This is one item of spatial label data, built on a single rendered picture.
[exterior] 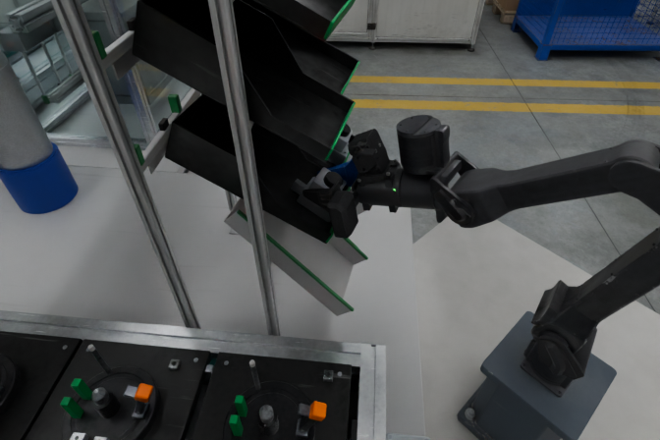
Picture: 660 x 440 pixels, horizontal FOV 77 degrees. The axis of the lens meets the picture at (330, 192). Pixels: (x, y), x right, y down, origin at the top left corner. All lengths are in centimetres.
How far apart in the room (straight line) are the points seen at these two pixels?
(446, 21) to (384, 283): 372
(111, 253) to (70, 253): 11
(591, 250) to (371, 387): 198
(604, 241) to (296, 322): 206
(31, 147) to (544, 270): 134
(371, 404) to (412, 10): 398
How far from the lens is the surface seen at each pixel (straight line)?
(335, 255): 86
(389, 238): 113
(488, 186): 54
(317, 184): 64
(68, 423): 84
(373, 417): 78
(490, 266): 113
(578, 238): 266
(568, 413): 74
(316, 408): 65
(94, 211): 136
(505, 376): 73
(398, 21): 446
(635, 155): 49
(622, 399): 105
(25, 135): 131
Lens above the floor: 168
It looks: 41 degrees down
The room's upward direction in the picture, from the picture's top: straight up
